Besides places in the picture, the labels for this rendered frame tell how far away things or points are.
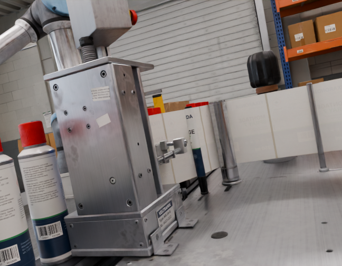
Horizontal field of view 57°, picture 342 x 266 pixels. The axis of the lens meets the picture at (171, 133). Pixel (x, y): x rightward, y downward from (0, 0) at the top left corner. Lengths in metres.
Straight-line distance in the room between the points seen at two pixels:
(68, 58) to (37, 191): 0.75
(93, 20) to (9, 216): 0.51
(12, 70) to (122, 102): 7.10
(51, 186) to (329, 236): 0.37
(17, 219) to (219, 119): 0.45
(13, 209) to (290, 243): 0.34
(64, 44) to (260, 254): 0.97
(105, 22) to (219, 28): 4.63
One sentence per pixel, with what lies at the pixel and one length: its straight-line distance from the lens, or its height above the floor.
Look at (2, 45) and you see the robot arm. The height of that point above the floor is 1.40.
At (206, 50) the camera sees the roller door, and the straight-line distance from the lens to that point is 5.37.
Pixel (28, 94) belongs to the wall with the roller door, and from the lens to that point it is 7.22.
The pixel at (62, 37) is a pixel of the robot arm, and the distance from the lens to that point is 1.19.
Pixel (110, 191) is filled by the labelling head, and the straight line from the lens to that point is 0.43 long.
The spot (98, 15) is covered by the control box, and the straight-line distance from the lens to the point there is 0.81.
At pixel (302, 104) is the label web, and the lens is 0.73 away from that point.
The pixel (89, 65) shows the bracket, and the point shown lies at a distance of 0.43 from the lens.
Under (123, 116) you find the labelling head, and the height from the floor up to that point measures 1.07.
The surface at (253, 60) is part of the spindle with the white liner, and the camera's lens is 0.89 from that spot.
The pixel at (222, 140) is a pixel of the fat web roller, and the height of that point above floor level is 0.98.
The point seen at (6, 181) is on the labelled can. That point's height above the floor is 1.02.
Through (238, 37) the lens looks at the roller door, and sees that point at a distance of 5.32.
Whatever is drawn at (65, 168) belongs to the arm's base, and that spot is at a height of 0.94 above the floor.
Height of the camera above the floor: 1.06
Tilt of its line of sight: 3 degrees down
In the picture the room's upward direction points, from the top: 11 degrees counter-clockwise
